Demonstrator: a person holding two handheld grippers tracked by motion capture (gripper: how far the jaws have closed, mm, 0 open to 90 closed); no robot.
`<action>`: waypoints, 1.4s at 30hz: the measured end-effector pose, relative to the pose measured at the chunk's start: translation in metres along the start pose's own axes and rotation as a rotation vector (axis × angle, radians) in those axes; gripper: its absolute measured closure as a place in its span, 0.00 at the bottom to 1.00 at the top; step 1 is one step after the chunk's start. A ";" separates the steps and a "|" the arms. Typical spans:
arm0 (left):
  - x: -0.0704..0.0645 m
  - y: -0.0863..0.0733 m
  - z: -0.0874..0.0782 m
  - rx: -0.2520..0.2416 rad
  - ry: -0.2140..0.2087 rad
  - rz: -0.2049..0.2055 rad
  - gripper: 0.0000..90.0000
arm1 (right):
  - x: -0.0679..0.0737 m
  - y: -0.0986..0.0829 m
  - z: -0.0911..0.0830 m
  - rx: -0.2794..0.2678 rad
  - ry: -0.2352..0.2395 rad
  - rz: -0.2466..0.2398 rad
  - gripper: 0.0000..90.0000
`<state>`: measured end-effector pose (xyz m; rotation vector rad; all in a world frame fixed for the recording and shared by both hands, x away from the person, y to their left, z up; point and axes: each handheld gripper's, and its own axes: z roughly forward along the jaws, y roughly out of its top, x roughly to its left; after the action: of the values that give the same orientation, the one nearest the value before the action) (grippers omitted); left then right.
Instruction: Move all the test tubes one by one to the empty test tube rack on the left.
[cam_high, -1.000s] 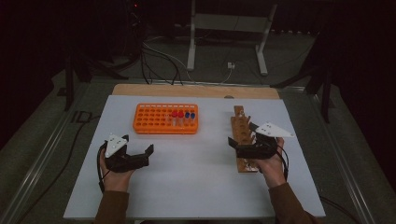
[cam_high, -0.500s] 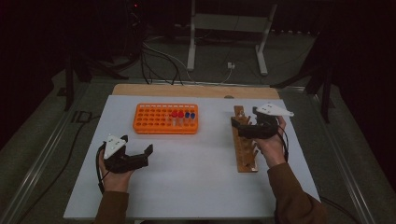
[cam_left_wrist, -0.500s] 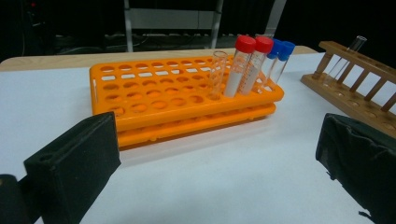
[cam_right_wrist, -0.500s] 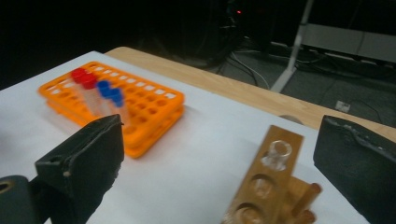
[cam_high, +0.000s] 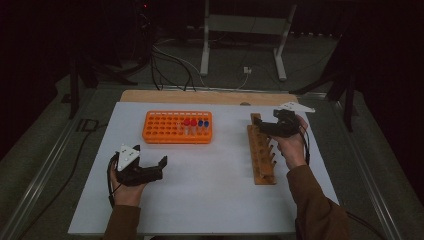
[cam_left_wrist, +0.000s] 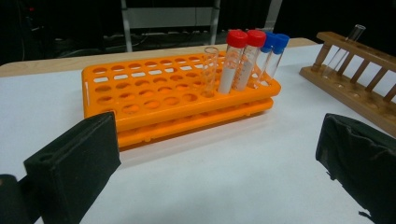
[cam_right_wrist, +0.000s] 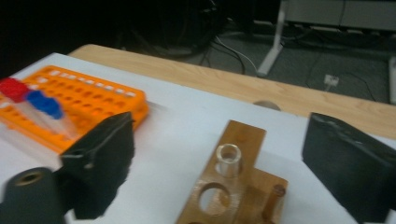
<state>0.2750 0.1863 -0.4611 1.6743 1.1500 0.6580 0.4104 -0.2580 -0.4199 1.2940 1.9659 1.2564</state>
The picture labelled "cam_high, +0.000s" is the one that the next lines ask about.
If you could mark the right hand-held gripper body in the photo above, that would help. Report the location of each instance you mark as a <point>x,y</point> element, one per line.
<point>286,126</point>

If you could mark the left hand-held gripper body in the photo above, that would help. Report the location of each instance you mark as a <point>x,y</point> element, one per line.
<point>128,156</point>

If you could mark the orange plastic test tube rack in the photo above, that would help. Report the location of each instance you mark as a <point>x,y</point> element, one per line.
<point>156,133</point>

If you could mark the wooden test tube rack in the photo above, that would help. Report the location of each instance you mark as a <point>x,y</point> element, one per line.
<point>261,166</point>

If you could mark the red capped test tube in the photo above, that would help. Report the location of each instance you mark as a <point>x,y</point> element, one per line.
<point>186,122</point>
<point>193,122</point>

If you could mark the blue capped test tube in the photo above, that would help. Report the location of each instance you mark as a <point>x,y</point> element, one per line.
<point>206,124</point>
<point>200,123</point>

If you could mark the person's right hand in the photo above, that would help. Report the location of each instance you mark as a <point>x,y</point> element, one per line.
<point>293,150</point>

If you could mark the person's left hand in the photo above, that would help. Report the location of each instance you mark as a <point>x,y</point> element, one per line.
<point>128,196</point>

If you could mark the white table mat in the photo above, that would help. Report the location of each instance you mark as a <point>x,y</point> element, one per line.
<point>206,186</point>

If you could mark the white plug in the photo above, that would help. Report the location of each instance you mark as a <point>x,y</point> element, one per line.
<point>247,70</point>

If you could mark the black tripod stand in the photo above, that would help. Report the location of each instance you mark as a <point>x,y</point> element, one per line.
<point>348,100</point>
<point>74,90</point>

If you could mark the grey metal stand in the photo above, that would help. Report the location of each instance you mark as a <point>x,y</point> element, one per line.
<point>246,25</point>

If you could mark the aluminium frame rail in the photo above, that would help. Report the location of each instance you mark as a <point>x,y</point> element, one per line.
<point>40,176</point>
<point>216,89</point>
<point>370,180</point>

